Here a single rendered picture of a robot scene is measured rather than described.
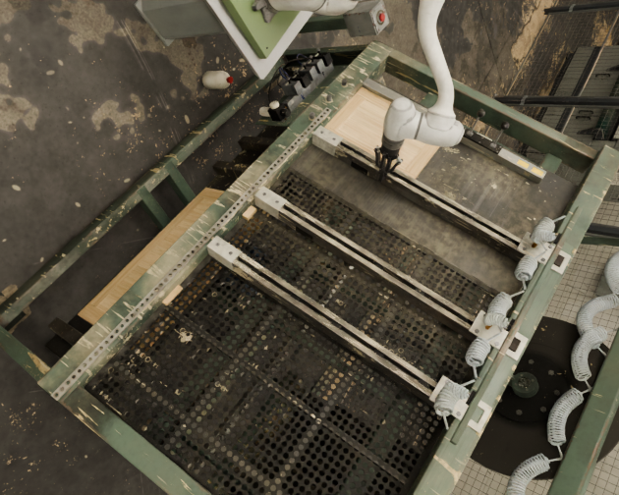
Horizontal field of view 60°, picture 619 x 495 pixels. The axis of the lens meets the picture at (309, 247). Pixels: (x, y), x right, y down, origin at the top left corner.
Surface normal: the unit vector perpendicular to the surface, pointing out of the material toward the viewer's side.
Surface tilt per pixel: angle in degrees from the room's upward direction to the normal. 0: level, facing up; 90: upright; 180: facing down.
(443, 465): 59
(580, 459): 90
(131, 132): 0
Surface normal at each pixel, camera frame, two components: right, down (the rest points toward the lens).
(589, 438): -0.37, -0.69
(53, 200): 0.73, 0.20
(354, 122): 0.05, -0.49
